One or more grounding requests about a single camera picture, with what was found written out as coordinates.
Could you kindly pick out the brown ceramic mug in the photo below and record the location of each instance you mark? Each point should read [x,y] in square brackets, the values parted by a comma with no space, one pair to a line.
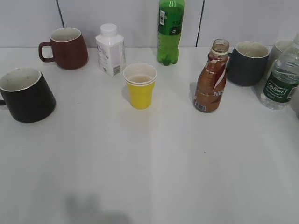
[69,50]

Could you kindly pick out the dark grey ceramic mug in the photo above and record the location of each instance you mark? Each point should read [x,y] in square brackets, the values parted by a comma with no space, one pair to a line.
[247,63]

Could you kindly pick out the yellow paper cup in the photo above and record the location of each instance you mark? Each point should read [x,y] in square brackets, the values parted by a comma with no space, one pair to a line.
[140,79]

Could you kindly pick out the green soda bottle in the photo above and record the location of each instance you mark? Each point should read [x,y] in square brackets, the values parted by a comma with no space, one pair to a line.
[170,21]

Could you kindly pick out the white ceramic mug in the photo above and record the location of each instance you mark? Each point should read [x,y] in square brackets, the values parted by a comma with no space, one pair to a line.
[276,51]

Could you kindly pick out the white plastic milk bottle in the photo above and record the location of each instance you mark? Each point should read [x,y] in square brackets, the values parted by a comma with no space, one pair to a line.
[110,48]

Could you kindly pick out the Cestbon water bottle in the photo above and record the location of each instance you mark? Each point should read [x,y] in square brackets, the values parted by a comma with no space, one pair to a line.
[283,80]

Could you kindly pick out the brown Nescafe coffee bottle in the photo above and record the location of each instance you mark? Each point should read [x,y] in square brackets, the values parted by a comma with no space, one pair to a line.
[212,80]

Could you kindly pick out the black ceramic mug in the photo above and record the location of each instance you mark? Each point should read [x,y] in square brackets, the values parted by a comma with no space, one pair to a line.
[27,95]

